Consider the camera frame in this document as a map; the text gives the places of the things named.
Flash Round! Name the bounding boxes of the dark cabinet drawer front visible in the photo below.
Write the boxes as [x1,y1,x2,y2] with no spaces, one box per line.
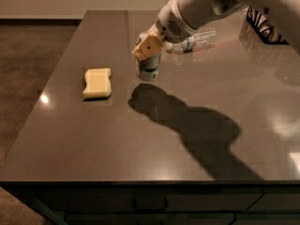
[37,187,263,214]

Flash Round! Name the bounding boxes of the yellow sponge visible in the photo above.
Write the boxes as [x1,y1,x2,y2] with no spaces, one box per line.
[82,68,112,99]

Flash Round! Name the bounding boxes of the green white 7up can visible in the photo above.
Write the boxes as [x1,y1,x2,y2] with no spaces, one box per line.
[136,52,161,82]

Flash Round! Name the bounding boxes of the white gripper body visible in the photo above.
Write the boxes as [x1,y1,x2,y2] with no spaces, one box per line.
[149,0,201,43]

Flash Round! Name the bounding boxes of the black drawer handle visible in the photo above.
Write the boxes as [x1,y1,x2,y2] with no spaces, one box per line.
[133,197,168,213]

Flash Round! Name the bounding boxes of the black wire napkin holder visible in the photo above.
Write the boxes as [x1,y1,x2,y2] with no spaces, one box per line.
[246,7,288,45]

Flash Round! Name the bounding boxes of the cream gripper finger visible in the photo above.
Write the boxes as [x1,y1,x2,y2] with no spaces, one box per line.
[132,34,163,61]
[136,31,150,46]

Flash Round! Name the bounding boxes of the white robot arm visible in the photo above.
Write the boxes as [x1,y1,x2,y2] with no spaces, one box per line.
[133,0,300,61]

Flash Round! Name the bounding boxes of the clear plastic water bottle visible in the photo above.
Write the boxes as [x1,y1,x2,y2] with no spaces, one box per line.
[164,28,217,54]

